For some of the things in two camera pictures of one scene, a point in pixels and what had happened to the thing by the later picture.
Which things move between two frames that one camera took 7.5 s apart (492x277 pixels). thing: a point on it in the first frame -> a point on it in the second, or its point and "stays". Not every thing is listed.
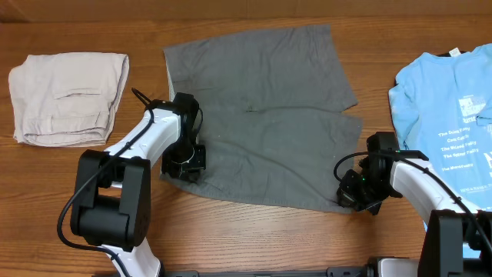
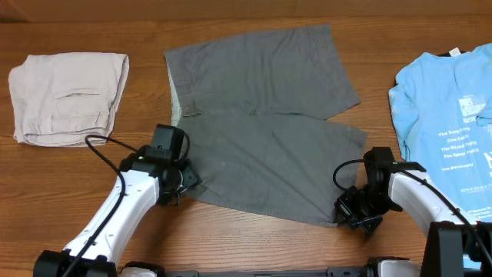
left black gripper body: [182, 158] -> [186, 178]
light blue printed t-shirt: [443, 103] stays
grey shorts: [273, 120] stays
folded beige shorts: [66, 99] stays
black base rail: [330, 271] stays
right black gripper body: [367, 192] -> [364, 209]
